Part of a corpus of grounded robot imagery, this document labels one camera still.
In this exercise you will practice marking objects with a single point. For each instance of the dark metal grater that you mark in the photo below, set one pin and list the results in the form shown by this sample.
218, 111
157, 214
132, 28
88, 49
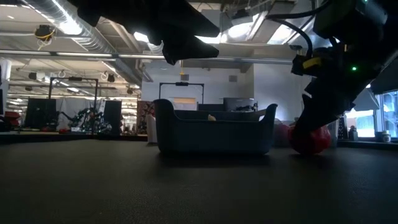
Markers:
343, 130

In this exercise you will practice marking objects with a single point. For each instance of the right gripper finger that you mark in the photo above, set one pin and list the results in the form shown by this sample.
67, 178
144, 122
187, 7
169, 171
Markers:
314, 116

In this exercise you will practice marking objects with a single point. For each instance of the background robot arms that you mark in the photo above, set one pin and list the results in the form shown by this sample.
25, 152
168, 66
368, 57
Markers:
88, 119

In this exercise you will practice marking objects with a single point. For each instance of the black panel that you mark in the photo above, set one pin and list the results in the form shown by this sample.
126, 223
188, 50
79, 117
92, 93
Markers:
40, 113
112, 116

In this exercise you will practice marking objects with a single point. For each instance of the white cup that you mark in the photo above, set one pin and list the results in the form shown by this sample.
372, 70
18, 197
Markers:
385, 137

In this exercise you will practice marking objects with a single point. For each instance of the blue plastic basket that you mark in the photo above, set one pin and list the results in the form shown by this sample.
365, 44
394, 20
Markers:
211, 137

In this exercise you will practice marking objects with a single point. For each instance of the black gantry frame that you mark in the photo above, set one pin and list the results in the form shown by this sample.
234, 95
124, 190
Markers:
182, 84
75, 79

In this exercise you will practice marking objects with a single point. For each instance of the grey translucent plastic basket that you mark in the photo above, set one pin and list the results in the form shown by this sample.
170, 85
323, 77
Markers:
334, 132

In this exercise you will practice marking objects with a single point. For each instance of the ceiling light panel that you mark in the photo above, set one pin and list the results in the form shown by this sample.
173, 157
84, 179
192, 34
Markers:
214, 39
140, 36

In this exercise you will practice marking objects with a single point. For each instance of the black monitor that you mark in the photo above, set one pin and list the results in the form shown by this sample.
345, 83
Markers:
236, 104

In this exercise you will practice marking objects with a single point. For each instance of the patterned panel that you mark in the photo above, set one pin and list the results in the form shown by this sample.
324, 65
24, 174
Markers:
143, 115

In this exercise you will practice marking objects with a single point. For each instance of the dark bottle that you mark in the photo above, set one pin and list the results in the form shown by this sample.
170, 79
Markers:
353, 133

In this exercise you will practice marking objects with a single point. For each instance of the white toy garlic bulb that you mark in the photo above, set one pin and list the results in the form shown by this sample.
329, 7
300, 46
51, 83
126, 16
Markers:
211, 118

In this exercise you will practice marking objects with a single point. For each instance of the grey hanging panel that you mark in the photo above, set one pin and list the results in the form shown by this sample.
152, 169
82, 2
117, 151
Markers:
368, 101

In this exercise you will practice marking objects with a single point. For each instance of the black table mat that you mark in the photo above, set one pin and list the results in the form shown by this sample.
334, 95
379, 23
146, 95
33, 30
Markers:
199, 193

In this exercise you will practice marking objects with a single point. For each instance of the red background object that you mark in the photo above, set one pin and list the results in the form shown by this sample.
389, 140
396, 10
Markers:
13, 115

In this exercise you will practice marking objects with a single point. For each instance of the silver ventilation duct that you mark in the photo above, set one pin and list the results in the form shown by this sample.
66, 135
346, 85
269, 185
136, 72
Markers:
93, 42

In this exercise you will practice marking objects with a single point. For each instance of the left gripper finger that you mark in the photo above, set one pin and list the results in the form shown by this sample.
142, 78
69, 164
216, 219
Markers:
186, 49
202, 29

